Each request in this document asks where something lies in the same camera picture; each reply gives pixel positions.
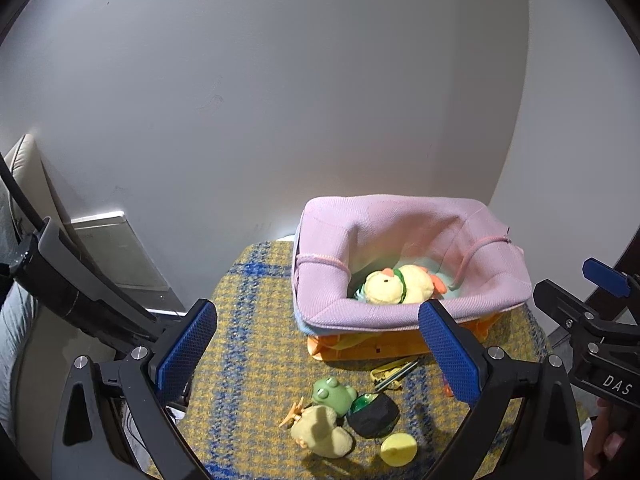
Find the orange plastic crate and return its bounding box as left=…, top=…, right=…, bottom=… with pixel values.
left=306, top=305, right=494, bottom=364

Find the yellow duck plush green collar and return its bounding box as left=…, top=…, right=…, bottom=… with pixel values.
left=354, top=262, right=449, bottom=307

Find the yellow round disc toy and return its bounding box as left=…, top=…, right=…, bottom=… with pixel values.
left=380, top=432, right=418, bottom=469

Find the yellow blue plaid cloth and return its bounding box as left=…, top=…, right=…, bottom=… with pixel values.
left=175, top=240, right=591, bottom=480

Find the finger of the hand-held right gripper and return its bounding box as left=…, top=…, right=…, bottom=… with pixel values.
left=582, top=257, right=640, bottom=306
left=533, top=280, right=611, bottom=343

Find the pale yellow plush toy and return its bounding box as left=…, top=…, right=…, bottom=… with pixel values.
left=291, top=405, right=356, bottom=459

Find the black and green ball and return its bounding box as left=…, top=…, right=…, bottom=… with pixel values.
left=346, top=392, right=400, bottom=439

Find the beige leather sofa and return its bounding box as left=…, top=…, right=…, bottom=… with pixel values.
left=0, top=134, right=67, bottom=241

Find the orange hair clip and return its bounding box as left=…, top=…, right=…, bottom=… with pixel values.
left=278, top=396, right=306, bottom=429

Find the grey cloth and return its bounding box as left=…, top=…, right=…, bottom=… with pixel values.
left=0, top=285, right=37, bottom=441

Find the person's right hand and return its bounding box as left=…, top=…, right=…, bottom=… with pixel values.
left=584, top=396, right=640, bottom=479

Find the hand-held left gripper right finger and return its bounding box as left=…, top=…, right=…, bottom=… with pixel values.
left=417, top=300, right=585, bottom=480

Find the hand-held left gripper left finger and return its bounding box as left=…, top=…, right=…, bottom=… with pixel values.
left=51, top=298, right=218, bottom=480

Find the yellow hair clip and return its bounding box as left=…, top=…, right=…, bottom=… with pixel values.
left=370, top=357, right=421, bottom=391

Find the pink fabric storage basket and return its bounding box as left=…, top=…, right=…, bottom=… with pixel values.
left=291, top=194, right=532, bottom=337

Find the green frog toy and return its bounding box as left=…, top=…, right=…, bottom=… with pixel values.
left=312, top=376, right=359, bottom=417

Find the white flat panel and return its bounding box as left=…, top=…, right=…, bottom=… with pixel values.
left=67, top=210, right=187, bottom=314

